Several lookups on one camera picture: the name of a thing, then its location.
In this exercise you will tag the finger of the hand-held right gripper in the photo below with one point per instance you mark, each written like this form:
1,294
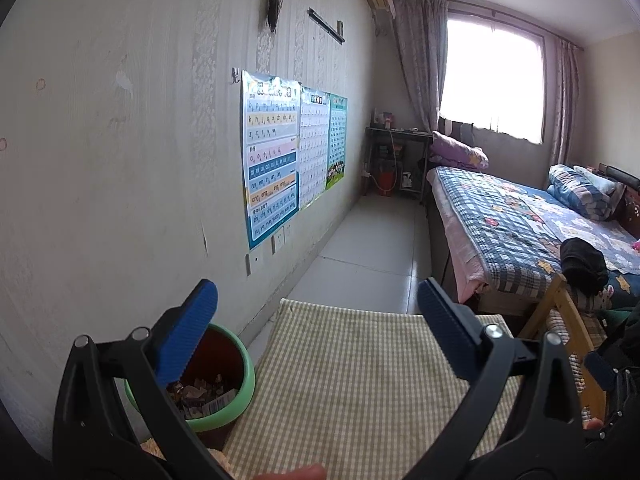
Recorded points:
602,372

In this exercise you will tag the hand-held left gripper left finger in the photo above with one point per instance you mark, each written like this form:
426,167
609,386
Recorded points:
187,330

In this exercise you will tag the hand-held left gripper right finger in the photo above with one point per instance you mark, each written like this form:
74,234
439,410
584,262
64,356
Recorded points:
447,330

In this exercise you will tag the pile of wrappers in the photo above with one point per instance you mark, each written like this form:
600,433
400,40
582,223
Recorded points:
195,392

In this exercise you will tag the red bin with green rim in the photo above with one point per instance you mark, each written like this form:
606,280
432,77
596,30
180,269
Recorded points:
235,375

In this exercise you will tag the person's right hand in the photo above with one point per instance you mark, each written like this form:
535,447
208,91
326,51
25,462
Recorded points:
594,424

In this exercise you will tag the person's left hand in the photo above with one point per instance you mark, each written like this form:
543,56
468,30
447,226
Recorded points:
295,474

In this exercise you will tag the plaid chair cushion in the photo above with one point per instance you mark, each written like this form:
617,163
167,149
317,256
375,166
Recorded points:
570,345

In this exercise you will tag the black jacket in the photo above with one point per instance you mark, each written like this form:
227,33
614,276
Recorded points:
627,335

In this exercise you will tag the pink bed sheet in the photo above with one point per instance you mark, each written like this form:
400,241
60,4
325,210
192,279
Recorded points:
462,265

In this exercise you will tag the wooden chair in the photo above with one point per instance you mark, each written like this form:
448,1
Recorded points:
547,300

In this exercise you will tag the black folded clothing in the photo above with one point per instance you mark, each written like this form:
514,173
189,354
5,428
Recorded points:
584,265

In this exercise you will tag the beige checked tablecloth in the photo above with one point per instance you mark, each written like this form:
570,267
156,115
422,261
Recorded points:
350,385

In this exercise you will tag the peach plush cushion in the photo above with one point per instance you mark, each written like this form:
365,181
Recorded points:
150,447

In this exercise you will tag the bed with patchwork quilt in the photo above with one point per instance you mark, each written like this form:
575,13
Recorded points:
505,220

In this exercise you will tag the small white object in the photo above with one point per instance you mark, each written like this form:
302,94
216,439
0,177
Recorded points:
407,181

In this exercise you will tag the red bucket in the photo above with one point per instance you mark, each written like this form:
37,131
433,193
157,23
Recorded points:
385,184

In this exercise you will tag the dark wooden headboard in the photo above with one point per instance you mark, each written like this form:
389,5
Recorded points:
627,200

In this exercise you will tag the purple folded blanket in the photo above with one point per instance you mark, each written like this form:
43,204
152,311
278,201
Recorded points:
460,152

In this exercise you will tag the folded blue plaid blanket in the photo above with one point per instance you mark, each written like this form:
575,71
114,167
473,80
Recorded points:
580,195

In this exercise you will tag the white pillow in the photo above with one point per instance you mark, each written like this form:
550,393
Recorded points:
597,180

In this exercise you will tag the dark metal desk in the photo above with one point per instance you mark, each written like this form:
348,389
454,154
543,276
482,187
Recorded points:
415,132

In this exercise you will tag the cluster of small containers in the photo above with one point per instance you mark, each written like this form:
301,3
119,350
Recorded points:
384,119

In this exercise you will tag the window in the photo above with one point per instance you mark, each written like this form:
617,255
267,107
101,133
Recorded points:
492,75

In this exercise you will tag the mauve curtain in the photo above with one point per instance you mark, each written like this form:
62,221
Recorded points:
417,60
567,100

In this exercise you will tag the white wall socket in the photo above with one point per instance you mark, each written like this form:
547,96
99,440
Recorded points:
248,265
281,237
274,245

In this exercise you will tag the blue alphabet wall poster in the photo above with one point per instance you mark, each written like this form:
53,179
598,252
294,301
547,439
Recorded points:
270,160

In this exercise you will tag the white chart wall poster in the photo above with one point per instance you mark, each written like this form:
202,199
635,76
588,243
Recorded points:
314,150

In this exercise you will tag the green chart wall poster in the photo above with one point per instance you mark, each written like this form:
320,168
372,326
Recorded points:
336,140

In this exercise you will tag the wall hook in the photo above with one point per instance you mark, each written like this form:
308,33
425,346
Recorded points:
235,76

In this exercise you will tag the metal wall rail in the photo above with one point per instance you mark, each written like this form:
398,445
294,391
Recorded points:
327,25

